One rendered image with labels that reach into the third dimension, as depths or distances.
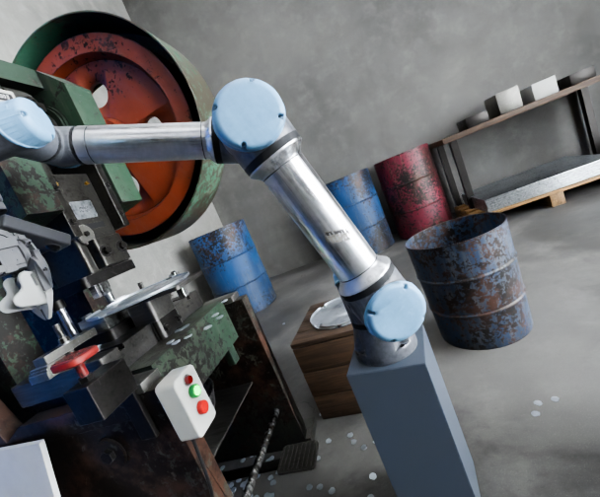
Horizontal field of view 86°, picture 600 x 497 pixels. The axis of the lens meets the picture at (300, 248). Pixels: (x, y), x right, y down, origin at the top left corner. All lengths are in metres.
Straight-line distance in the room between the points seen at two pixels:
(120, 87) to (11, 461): 1.17
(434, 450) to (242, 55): 4.28
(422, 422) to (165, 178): 1.14
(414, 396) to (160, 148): 0.75
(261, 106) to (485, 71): 3.93
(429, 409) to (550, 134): 3.97
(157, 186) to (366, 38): 3.37
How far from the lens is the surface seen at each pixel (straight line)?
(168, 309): 1.03
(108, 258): 1.03
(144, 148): 0.74
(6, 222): 0.73
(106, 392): 0.75
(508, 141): 4.38
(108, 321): 1.06
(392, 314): 0.60
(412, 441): 0.90
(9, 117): 0.69
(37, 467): 1.06
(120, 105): 1.47
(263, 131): 0.54
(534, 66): 4.54
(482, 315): 1.50
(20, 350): 1.18
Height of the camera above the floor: 0.87
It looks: 9 degrees down
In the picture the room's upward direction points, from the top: 22 degrees counter-clockwise
